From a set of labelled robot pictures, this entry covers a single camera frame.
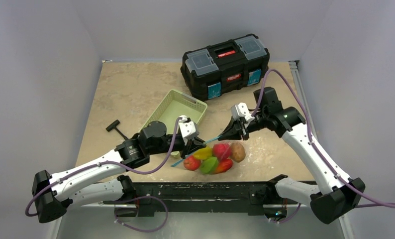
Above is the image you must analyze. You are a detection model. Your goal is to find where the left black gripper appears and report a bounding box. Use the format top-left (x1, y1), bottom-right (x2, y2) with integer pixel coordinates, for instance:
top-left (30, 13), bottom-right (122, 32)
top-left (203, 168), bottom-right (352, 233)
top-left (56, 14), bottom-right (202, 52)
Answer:
top-left (148, 133), bottom-right (205, 159)

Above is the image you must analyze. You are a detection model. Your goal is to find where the red fake apple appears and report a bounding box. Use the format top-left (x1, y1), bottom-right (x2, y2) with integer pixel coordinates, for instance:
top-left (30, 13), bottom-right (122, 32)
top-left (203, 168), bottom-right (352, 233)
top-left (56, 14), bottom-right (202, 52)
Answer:
top-left (212, 143), bottom-right (231, 160)

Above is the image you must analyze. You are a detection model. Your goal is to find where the clear zip bag blue seal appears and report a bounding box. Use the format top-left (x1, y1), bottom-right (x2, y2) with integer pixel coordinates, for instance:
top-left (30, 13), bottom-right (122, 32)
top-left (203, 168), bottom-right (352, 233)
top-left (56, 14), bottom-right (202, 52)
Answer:
top-left (171, 138), bottom-right (250, 175)

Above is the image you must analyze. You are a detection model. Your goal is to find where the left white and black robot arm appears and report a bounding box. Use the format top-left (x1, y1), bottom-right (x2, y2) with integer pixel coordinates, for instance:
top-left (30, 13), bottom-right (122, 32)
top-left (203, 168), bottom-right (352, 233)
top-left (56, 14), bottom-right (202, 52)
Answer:
top-left (25, 116), bottom-right (206, 224)

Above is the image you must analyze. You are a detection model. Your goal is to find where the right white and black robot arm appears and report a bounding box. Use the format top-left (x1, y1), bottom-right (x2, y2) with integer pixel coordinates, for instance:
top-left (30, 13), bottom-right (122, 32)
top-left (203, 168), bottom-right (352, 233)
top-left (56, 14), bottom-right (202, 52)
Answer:
top-left (218, 87), bottom-right (366, 224)

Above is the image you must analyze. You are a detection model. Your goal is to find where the brown fake potato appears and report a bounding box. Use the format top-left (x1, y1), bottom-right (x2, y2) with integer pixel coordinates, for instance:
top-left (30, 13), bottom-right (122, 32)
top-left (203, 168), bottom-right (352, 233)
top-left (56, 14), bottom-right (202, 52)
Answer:
top-left (230, 142), bottom-right (246, 163)

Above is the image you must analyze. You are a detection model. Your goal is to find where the yellow fake fruit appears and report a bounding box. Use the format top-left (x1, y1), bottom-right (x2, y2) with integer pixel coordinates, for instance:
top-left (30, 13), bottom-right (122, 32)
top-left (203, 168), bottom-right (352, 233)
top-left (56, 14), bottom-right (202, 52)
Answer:
top-left (193, 146), bottom-right (212, 160)

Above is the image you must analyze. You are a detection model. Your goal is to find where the red fake strawberry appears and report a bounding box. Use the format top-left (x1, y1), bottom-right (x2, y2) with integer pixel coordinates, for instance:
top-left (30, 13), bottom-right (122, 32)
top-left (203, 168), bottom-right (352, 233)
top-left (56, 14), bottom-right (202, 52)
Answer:
top-left (183, 156), bottom-right (201, 171)

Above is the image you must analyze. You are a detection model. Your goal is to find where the red yellow fake peach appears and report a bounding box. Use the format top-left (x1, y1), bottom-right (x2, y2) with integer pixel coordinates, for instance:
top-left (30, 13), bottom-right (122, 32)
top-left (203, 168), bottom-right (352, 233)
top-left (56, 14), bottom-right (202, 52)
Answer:
top-left (213, 158), bottom-right (234, 174)

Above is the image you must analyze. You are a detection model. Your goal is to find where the green fake fruit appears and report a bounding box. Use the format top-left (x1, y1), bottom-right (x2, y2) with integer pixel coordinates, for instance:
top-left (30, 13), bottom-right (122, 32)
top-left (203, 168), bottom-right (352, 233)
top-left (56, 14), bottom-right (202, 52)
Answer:
top-left (199, 156), bottom-right (219, 174)

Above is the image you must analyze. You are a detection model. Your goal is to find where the light green perforated plastic basket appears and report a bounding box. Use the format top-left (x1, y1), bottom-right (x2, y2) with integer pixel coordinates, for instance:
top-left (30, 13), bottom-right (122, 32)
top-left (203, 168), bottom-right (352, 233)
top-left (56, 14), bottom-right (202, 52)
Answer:
top-left (140, 89), bottom-right (208, 158)

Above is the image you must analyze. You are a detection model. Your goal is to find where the black toolbox with clear lids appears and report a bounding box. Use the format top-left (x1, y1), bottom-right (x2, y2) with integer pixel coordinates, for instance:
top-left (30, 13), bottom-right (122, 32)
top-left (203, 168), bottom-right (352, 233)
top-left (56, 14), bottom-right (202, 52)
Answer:
top-left (180, 34), bottom-right (270, 101)

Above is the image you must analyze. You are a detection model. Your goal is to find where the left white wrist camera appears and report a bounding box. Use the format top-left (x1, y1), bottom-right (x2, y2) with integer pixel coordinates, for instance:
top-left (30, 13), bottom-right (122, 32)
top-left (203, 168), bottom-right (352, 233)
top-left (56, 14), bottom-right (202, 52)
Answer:
top-left (178, 115), bottom-right (199, 143)

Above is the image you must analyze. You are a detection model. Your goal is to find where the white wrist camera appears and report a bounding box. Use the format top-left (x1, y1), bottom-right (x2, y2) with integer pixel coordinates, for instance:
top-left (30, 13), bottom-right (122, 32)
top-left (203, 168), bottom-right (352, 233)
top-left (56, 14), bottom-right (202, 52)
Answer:
top-left (231, 103), bottom-right (255, 125)
top-left (178, 115), bottom-right (199, 143)

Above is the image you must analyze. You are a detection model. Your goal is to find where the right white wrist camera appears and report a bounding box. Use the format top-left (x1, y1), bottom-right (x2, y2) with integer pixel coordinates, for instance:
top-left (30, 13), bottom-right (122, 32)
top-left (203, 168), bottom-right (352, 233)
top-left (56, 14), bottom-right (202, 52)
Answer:
top-left (231, 103), bottom-right (255, 125)

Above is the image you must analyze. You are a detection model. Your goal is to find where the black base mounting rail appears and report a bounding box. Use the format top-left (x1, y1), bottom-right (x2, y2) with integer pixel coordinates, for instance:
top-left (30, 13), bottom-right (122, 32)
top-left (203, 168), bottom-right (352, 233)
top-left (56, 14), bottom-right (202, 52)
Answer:
top-left (104, 182), bottom-right (290, 220)

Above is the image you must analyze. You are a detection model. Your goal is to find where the black T-handle tool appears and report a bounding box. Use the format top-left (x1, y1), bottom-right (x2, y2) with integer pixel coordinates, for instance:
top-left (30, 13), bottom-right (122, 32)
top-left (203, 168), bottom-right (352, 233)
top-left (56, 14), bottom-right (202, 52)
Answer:
top-left (105, 119), bottom-right (128, 140)

